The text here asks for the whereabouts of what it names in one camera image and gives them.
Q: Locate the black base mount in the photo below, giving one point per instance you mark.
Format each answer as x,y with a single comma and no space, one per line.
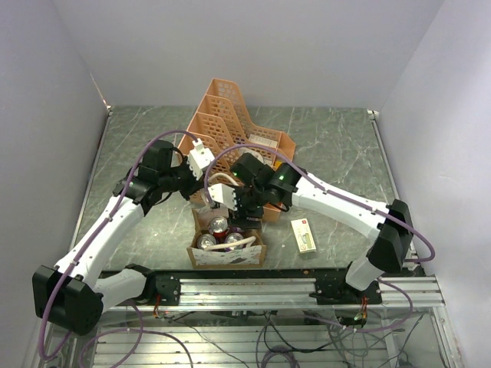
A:
165,289
331,289

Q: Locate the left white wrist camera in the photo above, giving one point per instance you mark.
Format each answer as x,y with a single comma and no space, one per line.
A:
199,159

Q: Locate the purple soda can front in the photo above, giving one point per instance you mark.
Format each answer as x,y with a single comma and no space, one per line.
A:
233,238

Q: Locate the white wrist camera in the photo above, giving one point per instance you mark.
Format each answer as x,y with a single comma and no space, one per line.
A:
199,159
223,195

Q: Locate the white papers in organizer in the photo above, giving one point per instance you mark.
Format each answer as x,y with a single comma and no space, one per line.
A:
264,157

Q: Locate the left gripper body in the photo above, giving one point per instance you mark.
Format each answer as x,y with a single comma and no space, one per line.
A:
181,179

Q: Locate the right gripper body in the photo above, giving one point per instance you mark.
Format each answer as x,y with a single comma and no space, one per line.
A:
248,202

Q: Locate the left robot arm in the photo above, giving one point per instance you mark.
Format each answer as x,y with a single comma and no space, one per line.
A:
72,293

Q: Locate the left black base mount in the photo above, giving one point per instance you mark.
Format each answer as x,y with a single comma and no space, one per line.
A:
165,289

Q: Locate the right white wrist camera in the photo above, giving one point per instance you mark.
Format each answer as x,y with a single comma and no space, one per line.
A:
223,195

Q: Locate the red soda can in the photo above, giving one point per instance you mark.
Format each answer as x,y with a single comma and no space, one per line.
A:
218,227

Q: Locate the brown canvas tote bag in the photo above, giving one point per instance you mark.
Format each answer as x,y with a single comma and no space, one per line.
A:
217,257

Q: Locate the purple Fanta can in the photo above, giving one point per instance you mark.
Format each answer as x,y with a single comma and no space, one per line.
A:
205,240

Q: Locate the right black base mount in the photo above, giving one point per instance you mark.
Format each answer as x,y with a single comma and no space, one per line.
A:
331,289

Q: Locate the aluminium mounting rail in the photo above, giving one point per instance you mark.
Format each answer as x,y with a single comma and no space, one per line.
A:
270,294

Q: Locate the white green cardboard box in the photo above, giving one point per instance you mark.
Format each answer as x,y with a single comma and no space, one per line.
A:
303,235

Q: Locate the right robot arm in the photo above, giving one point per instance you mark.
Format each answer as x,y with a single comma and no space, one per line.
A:
384,224

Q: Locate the peach plastic file organizer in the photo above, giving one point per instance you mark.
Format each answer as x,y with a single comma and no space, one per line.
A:
221,120

